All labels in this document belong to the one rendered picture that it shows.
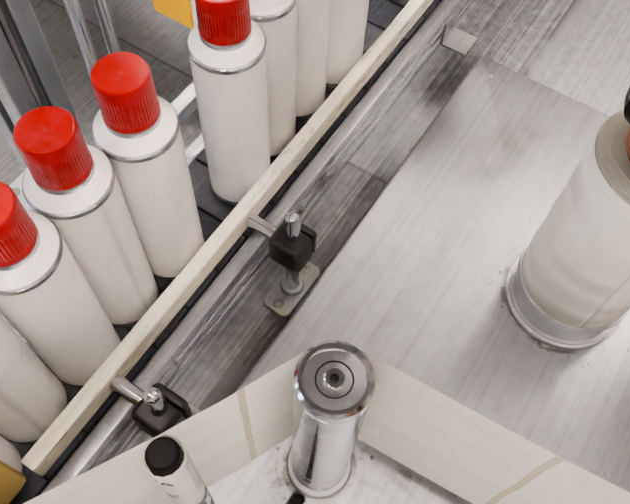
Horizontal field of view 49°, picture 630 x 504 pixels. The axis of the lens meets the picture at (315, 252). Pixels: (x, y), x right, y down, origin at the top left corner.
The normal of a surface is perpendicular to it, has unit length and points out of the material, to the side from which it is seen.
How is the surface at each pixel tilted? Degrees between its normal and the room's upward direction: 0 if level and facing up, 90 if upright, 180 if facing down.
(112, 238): 90
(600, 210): 90
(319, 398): 0
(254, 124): 90
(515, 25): 0
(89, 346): 90
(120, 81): 2
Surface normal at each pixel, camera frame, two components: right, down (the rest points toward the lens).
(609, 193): -0.88, 0.42
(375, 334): 0.04, -0.48
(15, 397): 0.72, 0.62
